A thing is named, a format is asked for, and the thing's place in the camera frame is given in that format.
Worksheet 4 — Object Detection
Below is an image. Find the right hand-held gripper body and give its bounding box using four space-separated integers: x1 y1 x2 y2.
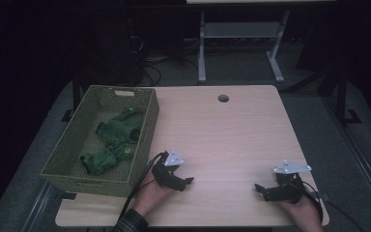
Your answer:
269 159 312 205

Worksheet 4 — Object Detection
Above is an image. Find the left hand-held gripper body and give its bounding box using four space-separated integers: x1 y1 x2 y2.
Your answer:
151 148 186 189

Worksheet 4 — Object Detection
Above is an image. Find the green knitted garment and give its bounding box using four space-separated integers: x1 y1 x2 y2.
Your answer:
79 106 145 177

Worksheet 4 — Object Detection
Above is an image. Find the green woven basket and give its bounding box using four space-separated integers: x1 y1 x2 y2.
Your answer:
40 84 160 198

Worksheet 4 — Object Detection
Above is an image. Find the person's left hand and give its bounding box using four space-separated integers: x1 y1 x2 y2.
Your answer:
131 179 177 218

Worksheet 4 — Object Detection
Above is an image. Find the person's right hand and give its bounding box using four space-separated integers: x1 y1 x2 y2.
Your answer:
278 194 325 232

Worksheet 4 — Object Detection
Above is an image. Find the black metal stand leg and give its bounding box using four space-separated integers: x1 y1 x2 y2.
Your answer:
334 66 362 126
61 72 82 123

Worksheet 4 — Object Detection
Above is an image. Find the grey metal stand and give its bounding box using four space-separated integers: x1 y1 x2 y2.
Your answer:
196 9 291 85

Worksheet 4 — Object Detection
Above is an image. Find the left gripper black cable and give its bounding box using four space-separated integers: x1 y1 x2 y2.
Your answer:
118 151 168 226

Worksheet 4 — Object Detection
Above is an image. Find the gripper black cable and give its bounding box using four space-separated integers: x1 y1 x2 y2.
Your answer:
118 151 168 226
301 180 325 224

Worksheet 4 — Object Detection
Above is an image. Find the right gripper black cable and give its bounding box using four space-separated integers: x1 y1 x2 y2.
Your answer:
301 180 325 224

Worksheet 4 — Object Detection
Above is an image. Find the thin black cable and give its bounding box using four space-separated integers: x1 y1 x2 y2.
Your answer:
324 199 365 232

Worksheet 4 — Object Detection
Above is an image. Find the silver floor rail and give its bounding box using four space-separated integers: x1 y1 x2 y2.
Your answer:
21 180 61 232
322 96 371 223

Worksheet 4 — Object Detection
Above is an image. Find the tangle of black cables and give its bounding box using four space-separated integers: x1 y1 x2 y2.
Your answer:
128 33 201 87

